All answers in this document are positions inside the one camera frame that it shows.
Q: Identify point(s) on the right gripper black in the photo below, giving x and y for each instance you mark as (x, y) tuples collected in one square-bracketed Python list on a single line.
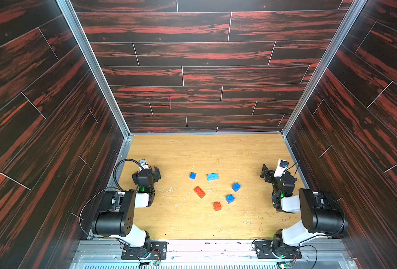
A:
[(269, 173)]

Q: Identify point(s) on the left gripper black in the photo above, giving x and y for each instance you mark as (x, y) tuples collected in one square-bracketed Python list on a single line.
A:
[(155, 175)]

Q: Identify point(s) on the small red lego brick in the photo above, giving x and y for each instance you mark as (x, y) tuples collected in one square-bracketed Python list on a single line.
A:
[(217, 206)]

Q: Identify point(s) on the light blue long lego brick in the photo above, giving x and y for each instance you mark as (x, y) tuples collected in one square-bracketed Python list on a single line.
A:
[(212, 176)]

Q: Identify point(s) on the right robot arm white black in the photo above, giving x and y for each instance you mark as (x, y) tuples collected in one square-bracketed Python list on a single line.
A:
[(321, 214)]

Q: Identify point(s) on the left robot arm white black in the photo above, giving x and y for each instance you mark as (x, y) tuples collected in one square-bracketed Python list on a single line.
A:
[(115, 215)]

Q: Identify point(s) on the small blue lego brick far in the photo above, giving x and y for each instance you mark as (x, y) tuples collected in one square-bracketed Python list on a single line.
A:
[(193, 175)]

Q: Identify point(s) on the red long lego brick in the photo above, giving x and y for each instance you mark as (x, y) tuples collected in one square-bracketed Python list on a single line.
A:
[(199, 192)]

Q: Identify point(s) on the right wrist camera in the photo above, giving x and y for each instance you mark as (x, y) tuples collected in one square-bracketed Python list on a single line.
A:
[(282, 166)]

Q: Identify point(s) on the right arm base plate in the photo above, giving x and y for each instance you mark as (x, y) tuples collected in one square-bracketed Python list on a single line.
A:
[(266, 249)]

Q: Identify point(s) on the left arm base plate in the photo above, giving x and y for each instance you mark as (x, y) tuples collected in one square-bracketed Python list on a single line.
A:
[(153, 250)]

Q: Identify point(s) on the aluminium front rail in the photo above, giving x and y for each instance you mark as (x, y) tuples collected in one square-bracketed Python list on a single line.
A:
[(212, 254)]

